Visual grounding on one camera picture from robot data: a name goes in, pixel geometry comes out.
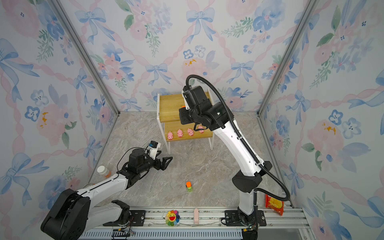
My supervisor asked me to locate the white wooden two-tier shelf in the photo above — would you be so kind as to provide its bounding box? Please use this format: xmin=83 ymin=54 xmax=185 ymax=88
xmin=157 ymin=92 xmax=215 ymax=154

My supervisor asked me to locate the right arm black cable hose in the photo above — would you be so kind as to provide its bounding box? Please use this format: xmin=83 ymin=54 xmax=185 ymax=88
xmin=185 ymin=74 xmax=291 ymax=217

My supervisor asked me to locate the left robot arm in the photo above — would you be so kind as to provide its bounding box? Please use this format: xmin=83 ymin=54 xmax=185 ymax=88
xmin=41 ymin=148 xmax=173 ymax=240

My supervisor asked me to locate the orange green toy car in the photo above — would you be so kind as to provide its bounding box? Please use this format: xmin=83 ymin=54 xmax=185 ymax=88
xmin=186 ymin=182 xmax=193 ymax=192

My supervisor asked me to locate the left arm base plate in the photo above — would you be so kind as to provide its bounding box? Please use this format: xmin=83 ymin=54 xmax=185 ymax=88
xmin=103 ymin=210 xmax=146 ymax=227

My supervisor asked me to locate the aluminium corner post right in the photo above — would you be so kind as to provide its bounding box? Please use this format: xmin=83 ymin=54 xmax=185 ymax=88
xmin=257 ymin=0 xmax=319 ymax=118

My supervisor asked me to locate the aluminium corner post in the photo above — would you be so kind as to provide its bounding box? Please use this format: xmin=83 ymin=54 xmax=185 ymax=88
xmin=257 ymin=0 xmax=319 ymax=118
xmin=48 ymin=0 xmax=120 ymax=116

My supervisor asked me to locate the aluminium corner post left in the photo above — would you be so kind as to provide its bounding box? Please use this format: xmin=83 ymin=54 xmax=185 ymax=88
xmin=48 ymin=0 xmax=120 ymax=116

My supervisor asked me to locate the pink block on rail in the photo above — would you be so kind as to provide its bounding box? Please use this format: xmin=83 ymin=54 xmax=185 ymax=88
xmin=194 ymin=208 xmax=200 ymax=225

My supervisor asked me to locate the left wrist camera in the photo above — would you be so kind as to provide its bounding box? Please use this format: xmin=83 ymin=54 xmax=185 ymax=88
xmin=149 ymin=141 xmax=161 ymax=159

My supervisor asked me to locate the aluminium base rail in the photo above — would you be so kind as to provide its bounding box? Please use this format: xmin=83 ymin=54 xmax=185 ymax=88
xmin=78 ymin=208 xmax=315 ymax=240

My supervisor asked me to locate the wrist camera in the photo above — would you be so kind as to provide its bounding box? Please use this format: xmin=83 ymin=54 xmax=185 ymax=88
xmin=149 ymin=141 xmax=161 ymax=159
xmin=183 ymin=86 xmax=208 ymax=108

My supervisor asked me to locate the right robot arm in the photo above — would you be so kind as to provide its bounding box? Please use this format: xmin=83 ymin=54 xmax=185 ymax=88
xmin=157 ymin=95 xmax=272 ymax=226

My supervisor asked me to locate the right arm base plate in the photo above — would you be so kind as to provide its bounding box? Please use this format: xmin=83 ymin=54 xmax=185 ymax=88
xmin=222 ymin=210 xmax=267 ymax=227

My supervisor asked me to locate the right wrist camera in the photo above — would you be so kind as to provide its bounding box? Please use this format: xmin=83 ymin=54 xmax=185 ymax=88
xmin=183 ymin=86 xmax=208 ymax=108

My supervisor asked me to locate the red orange toy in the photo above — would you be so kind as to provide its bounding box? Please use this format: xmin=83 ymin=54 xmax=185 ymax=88
xmin=265 ymin=195 xmax=284 ymax=216

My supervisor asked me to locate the rainbow smiling flower toy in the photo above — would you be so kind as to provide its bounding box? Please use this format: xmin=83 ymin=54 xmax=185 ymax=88
xmin=165 ymin=210 xmax=180 ymax=227

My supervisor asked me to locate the white cap orange bottle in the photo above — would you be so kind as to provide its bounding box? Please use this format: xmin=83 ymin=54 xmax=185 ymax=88
xmin=97 ymin=166 xmax=112 ymax=178

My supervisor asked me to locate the pink pig toy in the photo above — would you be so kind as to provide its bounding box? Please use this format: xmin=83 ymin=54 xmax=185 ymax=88
xmin=177 ymin=129 xmax=184 ymax=138
xmin=198 ymin=126 xmax=205 ymax=134
xmin=187 ymin=128 xmax=195 ymax=137
xmin=167 ymin=131 xmax=174 ymax=141

